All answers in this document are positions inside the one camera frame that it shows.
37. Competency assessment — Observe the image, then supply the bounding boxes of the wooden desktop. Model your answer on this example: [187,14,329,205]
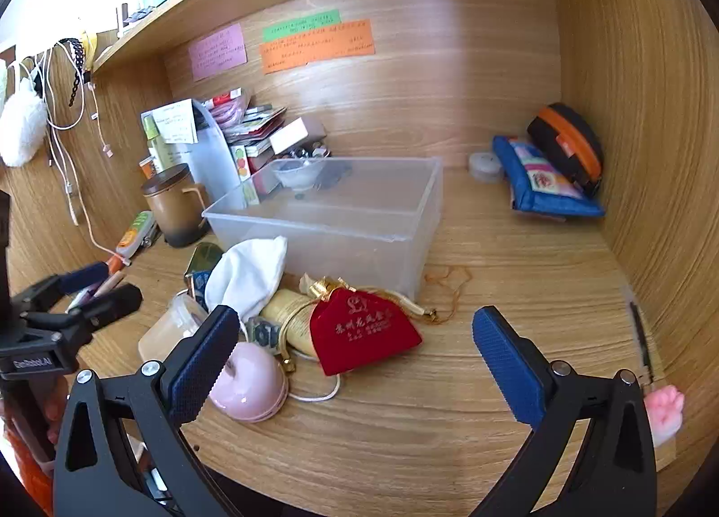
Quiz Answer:
[84,157,680,517]

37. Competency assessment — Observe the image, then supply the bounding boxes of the green and white stapler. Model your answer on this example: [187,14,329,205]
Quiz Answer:
[115,210,158,259]

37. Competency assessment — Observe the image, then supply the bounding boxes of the stack of cards and booklets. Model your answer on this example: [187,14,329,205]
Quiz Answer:
[227,107,287,158]

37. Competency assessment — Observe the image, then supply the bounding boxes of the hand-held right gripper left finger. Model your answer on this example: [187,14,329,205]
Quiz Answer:
[53,304,242,517]

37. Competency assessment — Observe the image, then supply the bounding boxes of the black pen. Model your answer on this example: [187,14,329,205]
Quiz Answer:
[629,300,653,383]

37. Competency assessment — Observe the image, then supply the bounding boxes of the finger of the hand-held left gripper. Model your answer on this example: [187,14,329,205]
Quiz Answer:
[25,284,144,338]
[11,262,109,316]

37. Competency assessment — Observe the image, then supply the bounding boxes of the round translucent cream container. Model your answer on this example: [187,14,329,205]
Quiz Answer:
[138,292,210,363]

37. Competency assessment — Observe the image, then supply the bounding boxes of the orange string with gold bells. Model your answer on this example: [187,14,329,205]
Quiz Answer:
[425,265,470,324]

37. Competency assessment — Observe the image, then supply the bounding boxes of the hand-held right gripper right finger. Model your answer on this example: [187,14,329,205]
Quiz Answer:
[472,306,658,517]

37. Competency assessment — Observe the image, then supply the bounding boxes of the black headband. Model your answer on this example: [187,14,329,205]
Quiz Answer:
[59,36,93,107]

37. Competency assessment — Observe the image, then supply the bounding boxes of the white handwritten paper sheet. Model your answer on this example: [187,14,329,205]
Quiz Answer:
[140,99,199,145]

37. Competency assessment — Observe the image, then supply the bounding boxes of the person's left forearm orange sleeve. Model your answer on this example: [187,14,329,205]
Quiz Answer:
[0,421,57,504]

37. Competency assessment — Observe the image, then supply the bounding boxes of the bowl of shiny beads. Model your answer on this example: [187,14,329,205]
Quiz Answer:
[286,143,332,161]

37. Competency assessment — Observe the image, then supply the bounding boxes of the pink cat paw toy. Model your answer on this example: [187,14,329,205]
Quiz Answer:
[643,385,686,447]

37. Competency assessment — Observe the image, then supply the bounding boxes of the person's left hand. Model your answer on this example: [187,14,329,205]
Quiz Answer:
[45,374,71,445]

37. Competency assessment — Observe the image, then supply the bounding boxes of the blue patchwork pouch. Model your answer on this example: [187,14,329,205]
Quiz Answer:
[493,135,606,220]

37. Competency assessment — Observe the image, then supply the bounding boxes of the white charging cables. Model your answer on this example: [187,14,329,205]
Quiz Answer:
[19,42,121,259]

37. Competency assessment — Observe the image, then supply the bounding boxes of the red velvet pouch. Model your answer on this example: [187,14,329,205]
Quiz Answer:
[306,275,423,377]

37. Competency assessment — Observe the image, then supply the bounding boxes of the white cloth drawstring bag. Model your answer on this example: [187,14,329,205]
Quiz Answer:
[203,236,288,327]

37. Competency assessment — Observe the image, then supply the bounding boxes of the pink pen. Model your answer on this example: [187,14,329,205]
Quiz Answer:
[67,272,125,312]

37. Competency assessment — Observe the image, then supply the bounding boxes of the dark green tin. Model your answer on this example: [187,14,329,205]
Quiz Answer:
[184,241,226,293]

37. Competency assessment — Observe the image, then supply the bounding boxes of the clear plastic storage box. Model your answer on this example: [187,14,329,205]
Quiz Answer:
[201,156,444,301]

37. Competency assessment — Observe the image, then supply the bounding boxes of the pink paper note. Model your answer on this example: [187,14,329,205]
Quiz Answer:
[188,23,248,82]

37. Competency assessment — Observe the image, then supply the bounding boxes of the white cardboard box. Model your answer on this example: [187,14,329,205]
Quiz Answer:
[270,117,328,152]

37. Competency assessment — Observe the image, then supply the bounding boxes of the white fluffy pouch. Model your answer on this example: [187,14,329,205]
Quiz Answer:
[0,76,49,168]

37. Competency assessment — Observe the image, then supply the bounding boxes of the small grey patterned box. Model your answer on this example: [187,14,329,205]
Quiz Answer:
[247,317,282,352]

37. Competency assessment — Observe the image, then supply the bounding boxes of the orange paper note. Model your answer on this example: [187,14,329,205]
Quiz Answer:
[260,19,375,75]

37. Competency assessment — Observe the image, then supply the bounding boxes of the black and orange zip case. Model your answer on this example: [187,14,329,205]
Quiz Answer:
[526,103,604,197]

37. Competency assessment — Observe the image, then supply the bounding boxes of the pink cable packet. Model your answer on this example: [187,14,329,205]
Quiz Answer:
[202,90,253,130]

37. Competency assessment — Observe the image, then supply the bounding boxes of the brown mug with lid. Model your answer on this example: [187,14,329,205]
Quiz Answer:
[140,163,210,248]

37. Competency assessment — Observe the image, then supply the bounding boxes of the pink round case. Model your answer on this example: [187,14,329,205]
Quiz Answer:
[208,342,290,423]

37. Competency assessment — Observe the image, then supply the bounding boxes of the gold lid cream jar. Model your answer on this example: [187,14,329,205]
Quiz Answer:
[259,272,338,361]

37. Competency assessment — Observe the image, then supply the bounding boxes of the small glass bowl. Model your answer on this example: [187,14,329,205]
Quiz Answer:
[272,157,327,197]

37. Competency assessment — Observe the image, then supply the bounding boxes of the green paper note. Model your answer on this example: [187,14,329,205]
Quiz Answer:
[263,9,342,43]

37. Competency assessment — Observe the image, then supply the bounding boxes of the green bottle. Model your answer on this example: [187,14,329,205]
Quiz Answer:
[143,115,175,172]

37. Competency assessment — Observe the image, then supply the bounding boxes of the fruit print box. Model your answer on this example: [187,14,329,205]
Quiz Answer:
[229,143,271,183]

